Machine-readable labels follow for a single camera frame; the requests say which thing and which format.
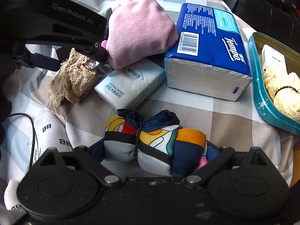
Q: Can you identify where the white printed sock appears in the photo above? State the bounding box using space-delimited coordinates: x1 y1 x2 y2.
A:
29 111 73 167
4 179 26 211

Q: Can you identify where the pink drawstring pouch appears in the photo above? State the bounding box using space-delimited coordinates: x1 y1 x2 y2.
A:
106 0 180 69

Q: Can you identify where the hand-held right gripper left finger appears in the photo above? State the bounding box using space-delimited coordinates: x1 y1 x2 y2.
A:
33 139 122 186

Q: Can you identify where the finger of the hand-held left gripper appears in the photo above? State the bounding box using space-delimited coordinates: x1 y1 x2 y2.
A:
13 47 62 73

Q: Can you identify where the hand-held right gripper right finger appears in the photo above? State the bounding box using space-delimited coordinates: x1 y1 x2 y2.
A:
184 143 276 186

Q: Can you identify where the yellow crocheted item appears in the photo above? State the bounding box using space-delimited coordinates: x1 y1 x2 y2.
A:
262 63 300 120

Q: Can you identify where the herb bag with teal cloth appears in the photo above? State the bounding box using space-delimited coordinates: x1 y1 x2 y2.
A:
97 7 113 20

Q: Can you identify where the teal metal tin tray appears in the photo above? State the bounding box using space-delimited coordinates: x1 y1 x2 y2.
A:
248 32 300 135

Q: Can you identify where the beige lace cloth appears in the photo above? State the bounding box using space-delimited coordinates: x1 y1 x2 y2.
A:
47 47 110 108

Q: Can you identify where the small white pack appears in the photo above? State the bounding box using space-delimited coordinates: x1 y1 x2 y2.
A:
261 44 289 75

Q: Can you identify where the black cable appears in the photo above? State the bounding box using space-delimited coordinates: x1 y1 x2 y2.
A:
8 113 39 167

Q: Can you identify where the colourful patterned cloth bundle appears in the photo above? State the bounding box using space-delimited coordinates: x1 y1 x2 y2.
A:
103 109 208 177

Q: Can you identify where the blue tissue pack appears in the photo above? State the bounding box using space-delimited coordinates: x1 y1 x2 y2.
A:
164 3 254 102

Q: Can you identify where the white printed tissue pack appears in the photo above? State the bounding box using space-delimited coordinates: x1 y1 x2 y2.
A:
94 57 166 110

